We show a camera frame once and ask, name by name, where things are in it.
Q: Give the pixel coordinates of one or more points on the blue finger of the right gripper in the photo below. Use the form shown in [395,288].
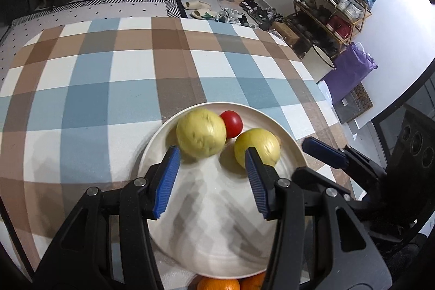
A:
[325,153]
[315,186]

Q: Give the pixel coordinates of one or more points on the brown doormat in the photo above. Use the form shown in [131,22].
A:
[354,104]

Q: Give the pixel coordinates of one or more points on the orange tangerine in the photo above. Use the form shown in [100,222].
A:
[207,283]
[253,283]

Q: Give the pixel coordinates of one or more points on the yellow-green guava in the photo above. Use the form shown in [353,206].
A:
[201,133]
[265,142]

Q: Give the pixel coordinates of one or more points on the purple bag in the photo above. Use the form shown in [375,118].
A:
[352,66]

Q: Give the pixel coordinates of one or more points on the red tomato front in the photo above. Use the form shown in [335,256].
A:
[232,122]

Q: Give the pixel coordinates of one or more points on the cream round plate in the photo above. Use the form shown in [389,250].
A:
[211,225]

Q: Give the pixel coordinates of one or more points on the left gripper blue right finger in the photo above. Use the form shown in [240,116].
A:
[262,180]

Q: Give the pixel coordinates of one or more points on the wooden shoe rack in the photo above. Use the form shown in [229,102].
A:
[330,24]

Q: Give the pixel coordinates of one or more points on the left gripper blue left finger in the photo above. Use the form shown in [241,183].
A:
[164,180]

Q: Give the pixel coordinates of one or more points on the plaid checkered tablecloth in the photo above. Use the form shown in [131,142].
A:
[80,101]

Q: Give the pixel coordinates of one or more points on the white waste bin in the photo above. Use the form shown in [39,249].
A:
[318,63]

